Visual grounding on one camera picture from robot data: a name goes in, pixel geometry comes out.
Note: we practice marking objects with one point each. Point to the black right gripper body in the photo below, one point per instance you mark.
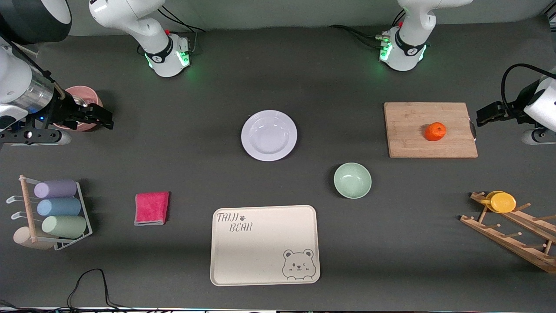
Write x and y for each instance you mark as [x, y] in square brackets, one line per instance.
[61, 112]

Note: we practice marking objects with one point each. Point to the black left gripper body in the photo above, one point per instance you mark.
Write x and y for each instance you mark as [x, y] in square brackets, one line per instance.
[517, 107]

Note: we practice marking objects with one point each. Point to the orange fruit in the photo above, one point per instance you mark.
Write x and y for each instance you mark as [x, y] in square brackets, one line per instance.
[435, 131]

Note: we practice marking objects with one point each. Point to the white ridged plate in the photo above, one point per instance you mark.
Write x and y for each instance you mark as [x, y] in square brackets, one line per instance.
[269, 135]

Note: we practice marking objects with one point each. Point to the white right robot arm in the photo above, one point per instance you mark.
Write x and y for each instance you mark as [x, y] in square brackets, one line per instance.
[130, 21]

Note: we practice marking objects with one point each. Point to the metal scoop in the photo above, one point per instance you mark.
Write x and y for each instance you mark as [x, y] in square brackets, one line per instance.
[80, 101]

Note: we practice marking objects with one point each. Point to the pink bowl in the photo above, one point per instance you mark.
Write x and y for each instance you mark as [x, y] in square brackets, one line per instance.
[84, 92]

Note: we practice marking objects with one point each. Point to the purple cup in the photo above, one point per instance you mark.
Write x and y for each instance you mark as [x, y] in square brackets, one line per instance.
[55, 189]

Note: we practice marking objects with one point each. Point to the wooden cutting board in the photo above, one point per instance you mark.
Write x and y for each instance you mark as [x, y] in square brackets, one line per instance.
[406, 130]

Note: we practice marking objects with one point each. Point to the yellow mug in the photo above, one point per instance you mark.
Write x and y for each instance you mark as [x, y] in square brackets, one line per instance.
[503, 202]

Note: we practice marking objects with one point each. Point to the blue cup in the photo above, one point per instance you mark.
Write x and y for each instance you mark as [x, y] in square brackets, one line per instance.
[59, 207]

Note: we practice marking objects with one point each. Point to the pink folded cloth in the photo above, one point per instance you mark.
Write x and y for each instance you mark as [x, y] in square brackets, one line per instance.
[151, 208]

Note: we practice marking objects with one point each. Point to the green cup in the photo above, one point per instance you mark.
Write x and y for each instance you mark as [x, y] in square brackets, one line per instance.
[64, 226]

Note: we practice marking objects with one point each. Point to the wooden peg mug rack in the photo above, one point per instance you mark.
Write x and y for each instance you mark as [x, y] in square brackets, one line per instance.
[512, 243]

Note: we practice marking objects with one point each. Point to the beige cup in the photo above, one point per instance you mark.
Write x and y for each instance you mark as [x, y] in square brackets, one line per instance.
[21, 238]

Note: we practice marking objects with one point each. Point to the pale green bowl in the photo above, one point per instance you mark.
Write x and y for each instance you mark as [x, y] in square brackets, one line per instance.
[352, 181]

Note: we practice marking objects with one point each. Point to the cream bear print tray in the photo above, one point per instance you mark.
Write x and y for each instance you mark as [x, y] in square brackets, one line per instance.
[260, 252]

